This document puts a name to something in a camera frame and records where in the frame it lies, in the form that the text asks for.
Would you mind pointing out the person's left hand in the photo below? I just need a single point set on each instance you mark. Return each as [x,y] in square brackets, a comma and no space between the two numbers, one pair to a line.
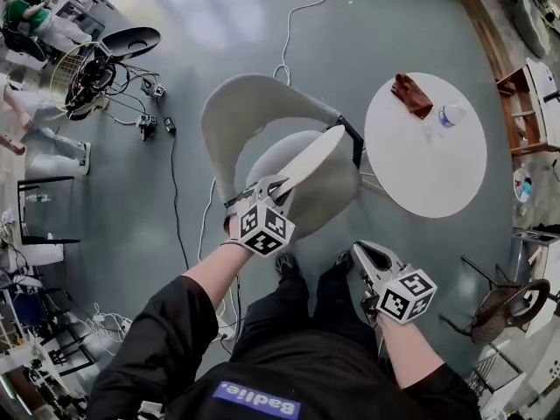
[231,226]

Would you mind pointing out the person's left forearm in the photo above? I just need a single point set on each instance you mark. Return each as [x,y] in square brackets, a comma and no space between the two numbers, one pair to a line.
[219,269]

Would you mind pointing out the person's left leg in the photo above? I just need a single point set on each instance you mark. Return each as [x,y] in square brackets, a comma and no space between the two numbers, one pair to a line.
[280,309]

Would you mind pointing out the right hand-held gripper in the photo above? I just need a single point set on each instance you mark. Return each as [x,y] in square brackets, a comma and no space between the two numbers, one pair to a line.
[407,298]

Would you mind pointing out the black frame side table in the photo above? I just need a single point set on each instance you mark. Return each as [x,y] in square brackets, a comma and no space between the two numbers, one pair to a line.
[44,181]

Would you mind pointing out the person's shoe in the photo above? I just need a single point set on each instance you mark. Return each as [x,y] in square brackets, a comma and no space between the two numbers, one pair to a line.
[286,263]
[344,260]

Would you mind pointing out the brown cloth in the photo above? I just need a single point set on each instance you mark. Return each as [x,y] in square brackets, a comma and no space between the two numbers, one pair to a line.
[411,94]

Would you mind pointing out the spare hand-held gripper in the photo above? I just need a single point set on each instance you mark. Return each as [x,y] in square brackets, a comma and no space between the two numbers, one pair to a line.
[154,89]
[146,125]

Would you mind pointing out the grey upholstered chair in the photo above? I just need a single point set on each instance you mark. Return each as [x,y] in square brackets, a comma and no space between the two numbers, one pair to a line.
[245,99]

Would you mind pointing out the person's right leg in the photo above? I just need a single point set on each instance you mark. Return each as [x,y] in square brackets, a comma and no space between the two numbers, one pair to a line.
[341,304]

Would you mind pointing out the brown wicker chair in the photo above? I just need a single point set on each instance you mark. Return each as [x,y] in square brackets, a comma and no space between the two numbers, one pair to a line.
[503,309]

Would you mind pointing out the white bucket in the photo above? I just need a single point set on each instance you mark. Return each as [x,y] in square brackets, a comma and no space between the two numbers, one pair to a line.
[522,185]

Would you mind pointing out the person's leg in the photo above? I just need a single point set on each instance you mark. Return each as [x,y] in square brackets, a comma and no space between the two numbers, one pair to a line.
[280,309]
[341,304]

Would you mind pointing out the black round stool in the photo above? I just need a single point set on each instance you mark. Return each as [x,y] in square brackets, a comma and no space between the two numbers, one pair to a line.
[131,41]

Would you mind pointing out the round white cushion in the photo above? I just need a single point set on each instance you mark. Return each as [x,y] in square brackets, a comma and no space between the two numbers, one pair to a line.
[317,153]

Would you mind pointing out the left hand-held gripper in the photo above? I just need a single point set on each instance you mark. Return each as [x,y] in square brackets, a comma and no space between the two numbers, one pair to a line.
[264,228]

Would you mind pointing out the small black device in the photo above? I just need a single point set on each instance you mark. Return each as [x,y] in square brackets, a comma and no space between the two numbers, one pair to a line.
[170,125]

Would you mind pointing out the grey bean bag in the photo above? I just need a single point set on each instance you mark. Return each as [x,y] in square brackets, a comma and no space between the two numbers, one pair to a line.
[529,24]

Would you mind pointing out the clear plastic water bottle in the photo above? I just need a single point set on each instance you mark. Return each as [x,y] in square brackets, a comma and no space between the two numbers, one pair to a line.
[448,116]

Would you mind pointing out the person's right forearm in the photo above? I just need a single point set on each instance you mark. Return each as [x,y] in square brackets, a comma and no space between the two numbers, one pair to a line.
[409,352]

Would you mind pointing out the person's left shoe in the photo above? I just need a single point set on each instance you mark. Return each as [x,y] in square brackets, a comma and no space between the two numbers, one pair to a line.
[286,263]

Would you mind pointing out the person's black top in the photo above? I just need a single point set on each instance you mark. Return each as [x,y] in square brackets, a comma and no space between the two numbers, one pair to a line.
[280,379]

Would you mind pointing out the round white table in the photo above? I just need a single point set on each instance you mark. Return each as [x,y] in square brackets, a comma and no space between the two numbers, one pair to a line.
[433,169]

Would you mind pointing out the person's right shoe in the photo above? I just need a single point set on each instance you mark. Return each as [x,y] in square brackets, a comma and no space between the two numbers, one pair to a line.
[344,260]

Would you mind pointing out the small clear bottle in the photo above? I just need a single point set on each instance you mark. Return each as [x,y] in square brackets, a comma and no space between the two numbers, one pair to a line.
[39,198]

